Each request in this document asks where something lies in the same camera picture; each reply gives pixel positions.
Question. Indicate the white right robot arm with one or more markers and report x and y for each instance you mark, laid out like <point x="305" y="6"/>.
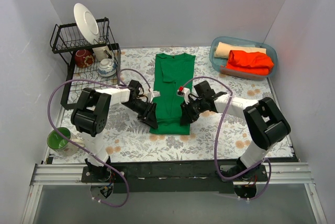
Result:
<point x="266" y="124"/>

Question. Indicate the orange rolled t shirt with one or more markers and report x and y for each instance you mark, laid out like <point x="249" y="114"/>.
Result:
<point x="250" y="62"/>

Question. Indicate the green t shirt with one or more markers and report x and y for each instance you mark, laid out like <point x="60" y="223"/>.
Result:
<point x="171" y="72"/>

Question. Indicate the clear blue plastic bin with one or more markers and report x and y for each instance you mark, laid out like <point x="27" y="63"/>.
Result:
<point x="219" y="64"/>

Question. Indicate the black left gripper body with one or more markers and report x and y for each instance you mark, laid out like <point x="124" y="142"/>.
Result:
<point x="146" y="111"/>

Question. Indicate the floral table mat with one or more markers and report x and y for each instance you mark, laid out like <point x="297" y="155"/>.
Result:
<point x="128" y="140"/>

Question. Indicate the white blue teapot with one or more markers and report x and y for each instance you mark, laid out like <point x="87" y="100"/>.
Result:
<point x="107" y="67"/>

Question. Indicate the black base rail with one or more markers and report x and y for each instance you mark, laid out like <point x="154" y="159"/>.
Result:
<point x="171" y="176"/>

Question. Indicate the white plate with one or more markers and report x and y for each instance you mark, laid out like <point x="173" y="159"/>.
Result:
<point x="86" y="23"/>

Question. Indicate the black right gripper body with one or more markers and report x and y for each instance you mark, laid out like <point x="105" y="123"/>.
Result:
<point x="189" y="110"/>

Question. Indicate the green floral mug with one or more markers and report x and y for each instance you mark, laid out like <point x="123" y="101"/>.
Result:
<point x="62" y="146"/>

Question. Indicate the beige rolled t shirt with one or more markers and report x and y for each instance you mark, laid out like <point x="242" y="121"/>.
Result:
<point x="223" y="50"/>

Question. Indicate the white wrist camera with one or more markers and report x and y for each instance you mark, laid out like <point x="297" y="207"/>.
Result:
<point x="154" y="95"/>
<point x="184" y="92"/>

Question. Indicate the red floral bowl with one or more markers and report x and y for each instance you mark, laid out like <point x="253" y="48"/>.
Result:
<point x="84" y="58"/>

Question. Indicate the black wire dish rack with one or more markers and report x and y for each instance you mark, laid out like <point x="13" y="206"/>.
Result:
<point x="66" y="40"/>

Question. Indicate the white cup in rack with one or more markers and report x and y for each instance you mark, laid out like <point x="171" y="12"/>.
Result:
<point x="103" y="52"/>

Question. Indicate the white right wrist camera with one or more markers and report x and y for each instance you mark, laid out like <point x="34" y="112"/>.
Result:
<point x="184" y="92"/>

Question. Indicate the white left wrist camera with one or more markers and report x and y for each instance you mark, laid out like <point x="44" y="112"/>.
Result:
<point x="154" y="95"/>

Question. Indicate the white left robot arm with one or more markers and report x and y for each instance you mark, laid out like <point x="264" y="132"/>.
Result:
<point x="90" y="116"/>

